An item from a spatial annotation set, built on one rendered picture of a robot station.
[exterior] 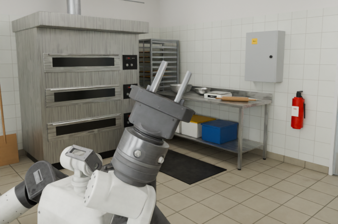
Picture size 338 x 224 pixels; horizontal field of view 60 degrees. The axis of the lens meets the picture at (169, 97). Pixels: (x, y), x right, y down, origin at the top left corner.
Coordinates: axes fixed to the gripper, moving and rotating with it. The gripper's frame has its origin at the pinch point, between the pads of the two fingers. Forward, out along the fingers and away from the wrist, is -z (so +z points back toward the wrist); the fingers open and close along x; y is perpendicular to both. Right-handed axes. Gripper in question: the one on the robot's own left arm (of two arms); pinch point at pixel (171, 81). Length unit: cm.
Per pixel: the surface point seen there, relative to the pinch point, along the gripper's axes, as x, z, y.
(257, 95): -90, -38, 393
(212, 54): -4, -78, 456
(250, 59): -58, -82, 381
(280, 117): -129, -21, 378
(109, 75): 119, 21, 360
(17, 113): 228, 128, 366
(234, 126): -78, 18, 400
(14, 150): 198, 171, 342
